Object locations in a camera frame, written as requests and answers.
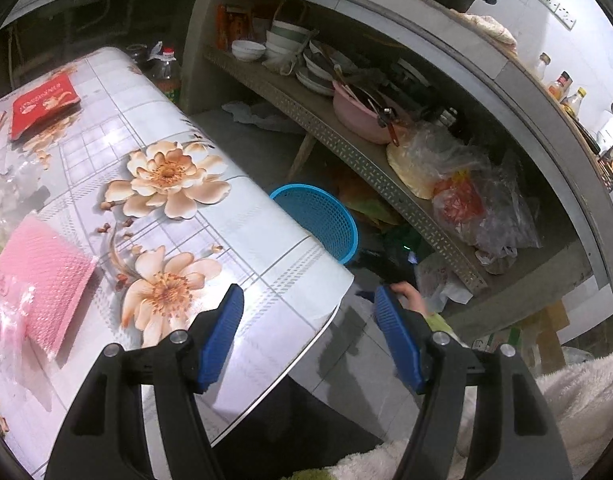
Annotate perforated metal shelf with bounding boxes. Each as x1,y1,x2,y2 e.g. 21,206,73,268
202,44,489,295

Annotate red snack packet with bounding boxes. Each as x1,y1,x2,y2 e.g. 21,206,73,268
9,73,81,142

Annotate pink mesh packet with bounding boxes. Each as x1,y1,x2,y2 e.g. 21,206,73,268
0,214,97,360

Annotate white bowl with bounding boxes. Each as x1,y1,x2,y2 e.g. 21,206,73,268
230,40,266,62

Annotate blue mesh trash basket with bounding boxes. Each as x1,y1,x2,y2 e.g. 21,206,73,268
270,183,359,264

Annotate cooking oil bottle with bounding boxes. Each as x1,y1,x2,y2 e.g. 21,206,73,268
149,47,182,104

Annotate pink plastic basin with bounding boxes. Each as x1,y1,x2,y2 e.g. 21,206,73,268
332,81,413,145

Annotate stacked plates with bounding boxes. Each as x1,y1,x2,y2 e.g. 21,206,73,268
296,40,358,98

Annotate wall power socket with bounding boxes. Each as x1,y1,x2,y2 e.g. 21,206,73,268
538,0,576,30

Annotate stacked bowls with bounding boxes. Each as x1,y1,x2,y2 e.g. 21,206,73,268
263,20,312,76

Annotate plastic bags on shelf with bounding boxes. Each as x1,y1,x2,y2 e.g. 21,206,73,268
387,122,543,275

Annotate white fluffy garment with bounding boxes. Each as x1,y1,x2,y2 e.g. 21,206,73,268
295,351,613,480

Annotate person's right hand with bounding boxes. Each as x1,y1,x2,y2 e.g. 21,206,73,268
390,282,429,318

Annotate clear plastic bag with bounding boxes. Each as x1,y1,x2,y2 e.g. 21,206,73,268
0,110,42,253

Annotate floral tablecloth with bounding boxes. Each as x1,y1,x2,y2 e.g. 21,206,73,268
0,48,353,479

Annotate sauce bottles on counter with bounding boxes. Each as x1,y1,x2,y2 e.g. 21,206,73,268
532,52,587,118

